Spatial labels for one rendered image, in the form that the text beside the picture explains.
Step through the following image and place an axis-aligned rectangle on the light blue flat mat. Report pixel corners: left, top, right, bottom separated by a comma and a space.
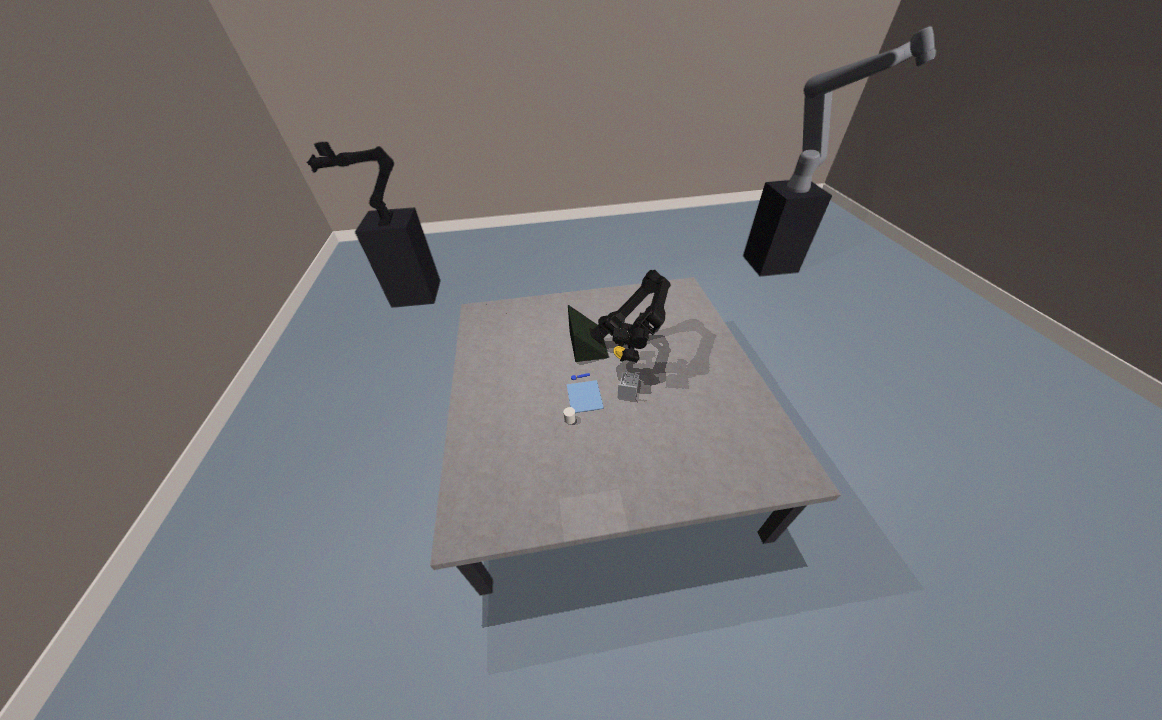
567, 380, 604, 413

